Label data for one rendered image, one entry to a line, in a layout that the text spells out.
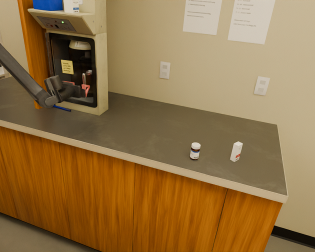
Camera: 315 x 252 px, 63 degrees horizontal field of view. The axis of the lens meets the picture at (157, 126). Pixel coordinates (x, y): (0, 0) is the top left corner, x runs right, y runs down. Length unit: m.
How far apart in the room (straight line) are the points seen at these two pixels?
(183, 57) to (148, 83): 0.32
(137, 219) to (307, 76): 1.27
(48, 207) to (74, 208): 0.21
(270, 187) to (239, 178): 0.13
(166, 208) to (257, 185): 0.48
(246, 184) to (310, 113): 0.80
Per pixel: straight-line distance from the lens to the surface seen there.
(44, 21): 1.55
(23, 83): 1.28
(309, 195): 2.12
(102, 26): 1.51
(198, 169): 1.17
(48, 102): 1.29
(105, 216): 1.63
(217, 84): 1.74
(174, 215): 1.40
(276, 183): 1.23
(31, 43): 1.65
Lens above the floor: 1.63
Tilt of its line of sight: 27 degrees down
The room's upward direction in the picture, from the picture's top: 4 degrees clockwise
